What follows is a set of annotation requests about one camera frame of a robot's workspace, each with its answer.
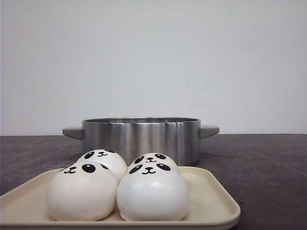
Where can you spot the panda bun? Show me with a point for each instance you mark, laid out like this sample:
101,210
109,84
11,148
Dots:
109,158
83,191
154,157
153,192

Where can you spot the cream rectangular tray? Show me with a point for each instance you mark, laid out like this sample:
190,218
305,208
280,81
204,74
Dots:
211,208

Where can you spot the stainless steel pot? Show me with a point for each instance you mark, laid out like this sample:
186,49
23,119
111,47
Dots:
177,137

